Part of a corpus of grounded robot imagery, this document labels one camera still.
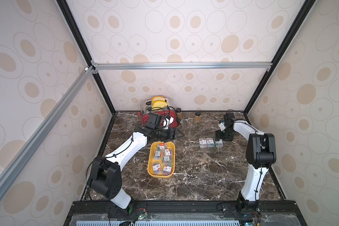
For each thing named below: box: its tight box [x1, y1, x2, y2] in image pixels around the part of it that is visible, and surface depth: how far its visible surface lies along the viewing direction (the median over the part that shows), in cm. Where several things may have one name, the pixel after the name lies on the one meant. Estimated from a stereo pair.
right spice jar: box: [194, 111, 202, 124], surface depth 109 cm
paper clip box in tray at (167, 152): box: [164, 148, 171, 156], surface depth 95 cm
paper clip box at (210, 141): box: [206, 137, 215, 148], surface depth 101 cm
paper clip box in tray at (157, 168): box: [151, 161, 162, 175], surface depth 88 cm
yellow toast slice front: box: [151, 100, 169, 111], surface depth 99 cm
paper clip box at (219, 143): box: [215, 138, 224, 148], surface depth 99 cm
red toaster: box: [137, 98, 178, 130], surface depth 99 cm
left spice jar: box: [176, 107, 183, 121], surface depth 111 cm
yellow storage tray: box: [147, 141, 176, 179], surface depth 91 cm
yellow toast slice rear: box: [151, 96, 167, 105], surface depth 102 cm
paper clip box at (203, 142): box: [198, 137, 208, 149], surface depth 99 cm
